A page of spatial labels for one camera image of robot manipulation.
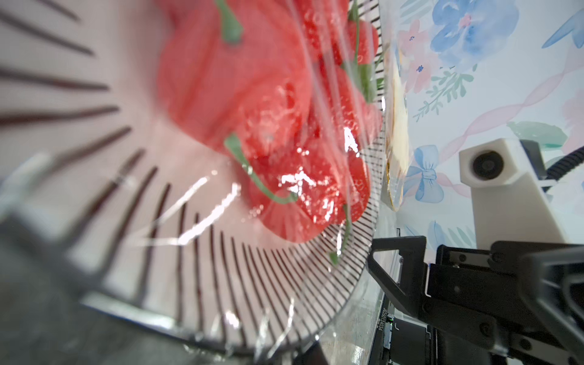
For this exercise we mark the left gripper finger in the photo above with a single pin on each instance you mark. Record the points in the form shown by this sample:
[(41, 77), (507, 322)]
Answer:
[(51, 204)]

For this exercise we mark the red strawberries pile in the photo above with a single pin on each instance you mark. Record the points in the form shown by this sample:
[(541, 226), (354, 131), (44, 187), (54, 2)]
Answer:
[(284, 88)]

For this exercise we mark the dark blue yellow-rimmed plate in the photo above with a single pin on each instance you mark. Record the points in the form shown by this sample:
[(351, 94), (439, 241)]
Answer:
[(395, 182)]

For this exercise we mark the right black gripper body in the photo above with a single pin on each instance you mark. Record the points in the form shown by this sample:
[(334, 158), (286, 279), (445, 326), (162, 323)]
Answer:
[(476, 313)]

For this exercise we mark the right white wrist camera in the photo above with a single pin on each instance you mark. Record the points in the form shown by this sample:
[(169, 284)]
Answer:
[(506, 179)]

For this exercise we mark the glass bowl with striped rim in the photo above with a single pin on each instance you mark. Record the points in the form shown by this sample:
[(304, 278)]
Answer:
[(182, 228)]

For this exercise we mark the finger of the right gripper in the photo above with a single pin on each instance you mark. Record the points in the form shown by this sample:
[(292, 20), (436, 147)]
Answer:
[(408, 293), (551, 286)]

